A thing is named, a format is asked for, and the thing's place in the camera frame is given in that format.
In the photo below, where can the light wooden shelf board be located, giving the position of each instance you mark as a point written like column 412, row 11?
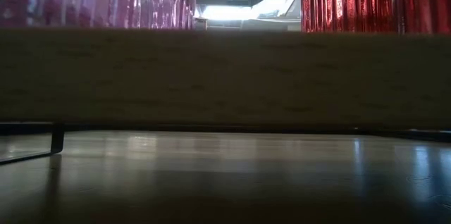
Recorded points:
column 225, row 83

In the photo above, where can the black metal shelf leg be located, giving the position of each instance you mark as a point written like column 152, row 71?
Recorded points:
column 57, row 139

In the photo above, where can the red ribbed glass vase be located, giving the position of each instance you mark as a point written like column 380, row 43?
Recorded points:
column 373, row 2

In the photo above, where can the black aluminium table frame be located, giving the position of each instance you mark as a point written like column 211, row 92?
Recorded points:
column 246, row 128

